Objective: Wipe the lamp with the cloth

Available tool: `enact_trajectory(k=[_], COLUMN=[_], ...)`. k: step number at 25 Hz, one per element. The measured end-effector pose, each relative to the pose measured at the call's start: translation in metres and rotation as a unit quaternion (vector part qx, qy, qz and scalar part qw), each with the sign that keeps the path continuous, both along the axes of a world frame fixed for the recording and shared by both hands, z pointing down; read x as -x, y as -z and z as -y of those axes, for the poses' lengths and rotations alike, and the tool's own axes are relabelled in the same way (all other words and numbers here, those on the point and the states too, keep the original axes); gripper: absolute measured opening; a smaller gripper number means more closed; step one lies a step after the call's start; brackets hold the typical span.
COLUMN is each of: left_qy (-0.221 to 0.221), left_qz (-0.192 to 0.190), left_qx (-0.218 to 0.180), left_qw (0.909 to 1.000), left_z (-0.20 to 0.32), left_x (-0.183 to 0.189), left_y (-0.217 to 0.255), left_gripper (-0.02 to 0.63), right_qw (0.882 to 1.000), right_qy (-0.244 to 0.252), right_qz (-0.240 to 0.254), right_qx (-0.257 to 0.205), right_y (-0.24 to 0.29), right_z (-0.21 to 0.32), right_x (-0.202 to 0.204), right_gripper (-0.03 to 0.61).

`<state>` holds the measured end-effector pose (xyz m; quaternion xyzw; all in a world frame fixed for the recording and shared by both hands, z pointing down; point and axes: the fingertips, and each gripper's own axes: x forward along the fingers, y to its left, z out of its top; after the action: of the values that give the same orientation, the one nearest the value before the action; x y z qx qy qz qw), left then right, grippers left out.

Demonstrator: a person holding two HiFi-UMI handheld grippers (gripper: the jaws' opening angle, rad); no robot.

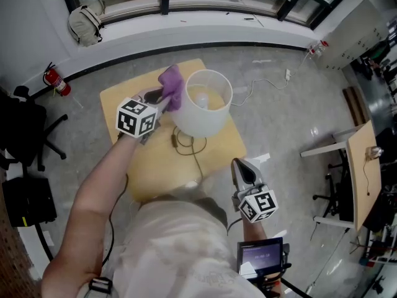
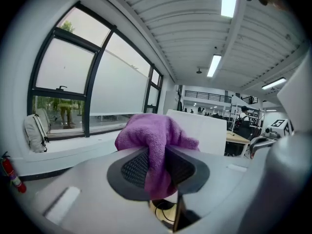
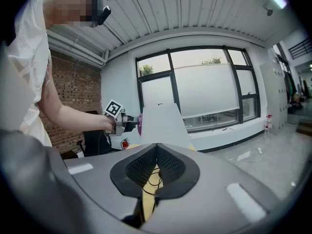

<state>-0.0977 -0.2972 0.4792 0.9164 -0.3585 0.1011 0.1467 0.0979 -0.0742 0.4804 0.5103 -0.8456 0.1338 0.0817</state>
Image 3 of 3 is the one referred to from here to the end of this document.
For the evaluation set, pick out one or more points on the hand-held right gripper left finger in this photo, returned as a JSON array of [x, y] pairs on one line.
[[104, 174]]

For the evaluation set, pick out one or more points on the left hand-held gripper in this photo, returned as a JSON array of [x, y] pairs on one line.
[[119, 125]]

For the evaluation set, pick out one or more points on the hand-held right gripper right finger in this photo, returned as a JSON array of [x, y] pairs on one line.
[[207, 199]]

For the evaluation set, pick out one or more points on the purple cloth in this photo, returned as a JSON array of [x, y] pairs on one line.
[[140, 125]]

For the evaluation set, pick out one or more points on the white table lamp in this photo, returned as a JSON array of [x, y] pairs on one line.
[[163, 125]]

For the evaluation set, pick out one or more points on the person's left forearm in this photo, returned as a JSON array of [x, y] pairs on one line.
[[73, 117]]

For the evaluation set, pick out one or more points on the person's left hand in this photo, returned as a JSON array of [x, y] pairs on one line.
[[109, 124]]

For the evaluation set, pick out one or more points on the red fire extinguisher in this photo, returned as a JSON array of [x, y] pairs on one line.
[[124, 144]]

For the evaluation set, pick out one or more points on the black office chair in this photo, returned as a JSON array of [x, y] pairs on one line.
[[95, 142]]

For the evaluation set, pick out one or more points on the square wooden table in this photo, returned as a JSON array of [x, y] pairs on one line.
[[148, 203]]

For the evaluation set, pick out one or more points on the white paper strip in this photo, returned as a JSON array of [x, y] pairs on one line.
[[243, 156]]

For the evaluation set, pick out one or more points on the black framed window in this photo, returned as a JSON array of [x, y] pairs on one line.
[[204, 89]]

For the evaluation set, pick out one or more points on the brown wooden steps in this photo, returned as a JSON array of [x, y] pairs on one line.
[[304, 129]]

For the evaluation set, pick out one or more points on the grey locker cabinet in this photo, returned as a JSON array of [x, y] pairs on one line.
[[274, 99]]

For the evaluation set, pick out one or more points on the person's white t-shirt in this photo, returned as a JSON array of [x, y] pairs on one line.
[[24, 57]]

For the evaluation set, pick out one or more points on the person's head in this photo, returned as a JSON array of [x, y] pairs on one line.
[[70, 6]]

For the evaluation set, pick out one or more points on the black head-worn camera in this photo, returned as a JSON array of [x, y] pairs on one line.
[[103, 14]]

